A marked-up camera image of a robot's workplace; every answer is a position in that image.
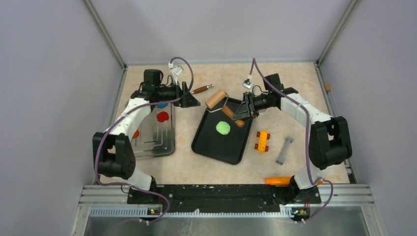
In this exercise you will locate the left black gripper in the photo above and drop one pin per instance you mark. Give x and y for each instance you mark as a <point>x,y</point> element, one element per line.
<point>188,100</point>

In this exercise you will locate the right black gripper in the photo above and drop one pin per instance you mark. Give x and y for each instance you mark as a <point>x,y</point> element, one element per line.
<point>246,109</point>

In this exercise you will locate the green dough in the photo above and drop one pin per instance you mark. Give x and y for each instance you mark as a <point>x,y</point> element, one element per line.
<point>223,128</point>

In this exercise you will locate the wooden dough roller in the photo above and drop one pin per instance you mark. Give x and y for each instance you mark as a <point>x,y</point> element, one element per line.
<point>218,102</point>

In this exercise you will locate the black baking tray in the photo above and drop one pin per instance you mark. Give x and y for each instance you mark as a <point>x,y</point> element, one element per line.
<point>228,148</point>

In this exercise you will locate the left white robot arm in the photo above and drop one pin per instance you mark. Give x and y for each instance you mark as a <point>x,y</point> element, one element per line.
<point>112,149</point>

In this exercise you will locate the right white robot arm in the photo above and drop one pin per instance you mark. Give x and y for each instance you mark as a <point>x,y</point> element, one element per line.
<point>328,138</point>

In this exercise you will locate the red dough disc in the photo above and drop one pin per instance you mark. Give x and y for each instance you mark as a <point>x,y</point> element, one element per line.
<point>162,116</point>

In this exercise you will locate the orange dough disc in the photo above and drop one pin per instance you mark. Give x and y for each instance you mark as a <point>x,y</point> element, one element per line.
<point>136,134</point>

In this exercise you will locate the yellow toy brick car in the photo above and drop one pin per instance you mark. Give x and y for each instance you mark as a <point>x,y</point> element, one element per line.
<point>261,146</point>

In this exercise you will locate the silver metal tray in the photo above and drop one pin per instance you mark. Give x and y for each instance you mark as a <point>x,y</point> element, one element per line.
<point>156,139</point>

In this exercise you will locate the grey plastic bolt toy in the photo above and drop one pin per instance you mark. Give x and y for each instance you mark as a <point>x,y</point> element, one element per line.
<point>282,155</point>

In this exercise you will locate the metal scraper wooden handle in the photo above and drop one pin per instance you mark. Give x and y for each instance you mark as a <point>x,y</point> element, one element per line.
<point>202,89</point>

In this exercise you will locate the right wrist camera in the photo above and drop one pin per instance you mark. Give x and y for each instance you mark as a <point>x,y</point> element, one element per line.
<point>247,83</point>

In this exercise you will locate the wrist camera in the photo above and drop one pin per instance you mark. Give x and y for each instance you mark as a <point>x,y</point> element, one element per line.
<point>175,70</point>
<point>247,83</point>

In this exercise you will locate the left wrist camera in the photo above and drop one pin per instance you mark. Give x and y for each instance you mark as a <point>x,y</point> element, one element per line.
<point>175,70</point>

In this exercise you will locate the orange handled tool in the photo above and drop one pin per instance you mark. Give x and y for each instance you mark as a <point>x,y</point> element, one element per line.
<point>278,181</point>

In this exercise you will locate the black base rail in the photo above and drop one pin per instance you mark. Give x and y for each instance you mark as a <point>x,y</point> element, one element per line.
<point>223,198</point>

